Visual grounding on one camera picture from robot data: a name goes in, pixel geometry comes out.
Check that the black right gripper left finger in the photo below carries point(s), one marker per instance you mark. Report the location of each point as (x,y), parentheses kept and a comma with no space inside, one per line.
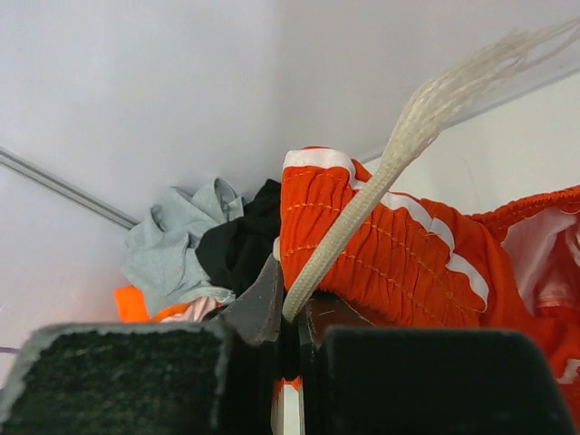
(221,376)

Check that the grey cloth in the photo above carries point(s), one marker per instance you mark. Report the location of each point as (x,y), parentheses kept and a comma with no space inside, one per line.
(162,260)

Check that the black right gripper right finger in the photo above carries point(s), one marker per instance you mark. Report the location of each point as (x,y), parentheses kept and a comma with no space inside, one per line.
(360,378)

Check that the orange shorts white drawstring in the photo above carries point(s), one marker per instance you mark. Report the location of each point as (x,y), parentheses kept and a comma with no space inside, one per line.
(421,263)

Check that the black zip jacket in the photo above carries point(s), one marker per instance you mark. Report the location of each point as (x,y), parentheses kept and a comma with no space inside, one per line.
(233,254)

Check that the left aluminium frame post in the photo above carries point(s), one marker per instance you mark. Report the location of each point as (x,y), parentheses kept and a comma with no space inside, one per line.
(66,190)

